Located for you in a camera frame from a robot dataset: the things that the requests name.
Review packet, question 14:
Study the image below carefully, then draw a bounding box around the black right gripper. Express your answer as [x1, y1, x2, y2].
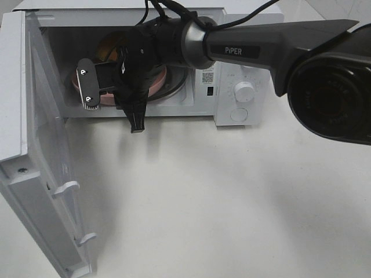
[113, 47, 158, 133]

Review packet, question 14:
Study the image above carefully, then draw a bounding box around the pink round plate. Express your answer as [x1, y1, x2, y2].
[71, 67, 168, 106]

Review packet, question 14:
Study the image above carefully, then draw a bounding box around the toy hamburger with lettuce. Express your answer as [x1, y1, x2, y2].
[95, 31, 126, 62]

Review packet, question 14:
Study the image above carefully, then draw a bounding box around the round white door release button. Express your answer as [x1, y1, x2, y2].
[230, 108, 248, 122]

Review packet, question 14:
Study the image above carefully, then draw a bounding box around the white timer knob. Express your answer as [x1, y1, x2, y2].
[234, 82, 255, 103]

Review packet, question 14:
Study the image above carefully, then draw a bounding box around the white microwave door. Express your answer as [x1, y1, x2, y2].
[1, 10, 96, 277]

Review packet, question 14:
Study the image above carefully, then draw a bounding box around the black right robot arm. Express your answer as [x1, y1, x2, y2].
[114, 17, 370, 145]

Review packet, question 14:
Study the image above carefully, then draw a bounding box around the glass microwave turntable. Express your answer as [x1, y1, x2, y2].
[147, 65, 188, 103]

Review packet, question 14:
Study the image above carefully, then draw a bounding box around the white microwave oven body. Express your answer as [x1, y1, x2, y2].
[14, 1, 271, 126]

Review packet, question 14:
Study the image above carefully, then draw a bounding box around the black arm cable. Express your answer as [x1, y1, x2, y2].
[139, 0, 282, 31]

